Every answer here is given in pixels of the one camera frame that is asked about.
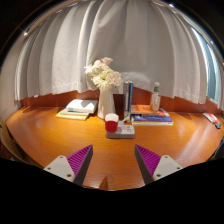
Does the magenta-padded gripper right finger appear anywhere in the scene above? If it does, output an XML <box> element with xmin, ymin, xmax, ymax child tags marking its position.
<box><xmin>134</xmin><ymin>144</ymin><xmax>184</xmax><ymax>185</ymax></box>

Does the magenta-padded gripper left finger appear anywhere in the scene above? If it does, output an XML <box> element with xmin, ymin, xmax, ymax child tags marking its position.
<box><xmin>43</xmin><ymin>144</ymin><xmax>94</xmax><ymax>187</ymax></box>

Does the blue flat book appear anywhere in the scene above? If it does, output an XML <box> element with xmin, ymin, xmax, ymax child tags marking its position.
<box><xmin>131</xmin><ymin>114</ymin><xmax>174</xmax><ymax>124</ymax></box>

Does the dark chair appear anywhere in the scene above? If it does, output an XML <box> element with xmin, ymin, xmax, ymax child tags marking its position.
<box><xmin>209</xmin><ymin>136</ymin><xmax>224</xmax><ymax>162</ymax></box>

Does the orange book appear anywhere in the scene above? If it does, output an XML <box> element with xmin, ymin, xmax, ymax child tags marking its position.
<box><xmin>130</xmin><ymin>104</ymin><xmax>169</xmax><ymax>117</ymax></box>

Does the red and white packet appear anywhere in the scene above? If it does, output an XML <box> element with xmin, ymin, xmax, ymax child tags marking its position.
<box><xmin>202</xmin><ymin>112</ymin><xmax>219</xmax><ymax>124</ymax></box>

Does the white book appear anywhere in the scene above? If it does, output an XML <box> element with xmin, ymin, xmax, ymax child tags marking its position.
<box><xmin>65</xmin><ymin>98</ymin><xmax>99</xmax><ymax>115</ymax></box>

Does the clear bottle with green cap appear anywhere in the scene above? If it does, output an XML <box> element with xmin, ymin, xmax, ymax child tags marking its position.
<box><xmin>149</xmin><ymin>81</ymin><xmax>162</xmax><ymax>112</ymax></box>

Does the white ceramic vase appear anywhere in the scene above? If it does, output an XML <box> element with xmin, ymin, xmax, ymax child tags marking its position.
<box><xmin>96</xmin><ymin>87</ymin><xmax>117</xmax><ymax>120</ymax></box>

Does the grey upright book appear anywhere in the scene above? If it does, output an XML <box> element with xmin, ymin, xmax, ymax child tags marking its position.
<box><xmin>122</xmin><ymin>81</ymin><xmax>130</xmax><ymax>114</ymax></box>

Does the window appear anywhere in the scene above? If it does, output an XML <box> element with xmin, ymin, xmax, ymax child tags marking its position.
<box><xmin>191</xmin><ymin>26</ymin><xmax>223</xmax><ymax>104</ymax></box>

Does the white and pink flower bouquet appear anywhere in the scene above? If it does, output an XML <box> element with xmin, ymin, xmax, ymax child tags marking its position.
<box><xmin>83</xmin><ymin>56</ymin><xmax>124</xmax><ymax>92</ymax></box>

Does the white curtain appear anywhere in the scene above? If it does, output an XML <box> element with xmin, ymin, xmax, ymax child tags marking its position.
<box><xmin>13</xmin><ymin>0</ymin><xmax>224</xmax><ymax>111</ymax></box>

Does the white power strip cable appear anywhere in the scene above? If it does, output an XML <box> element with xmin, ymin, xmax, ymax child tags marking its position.
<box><xmin>122</xmin><ymin>111</ymin><xmax>132</xmax><ymax>126</ymax></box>

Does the white wall outlet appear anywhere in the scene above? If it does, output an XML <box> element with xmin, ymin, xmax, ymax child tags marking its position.
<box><xmin>112</xmin><ymin>84</ymin><xmax>124</xmax><ymax>95</ymax></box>

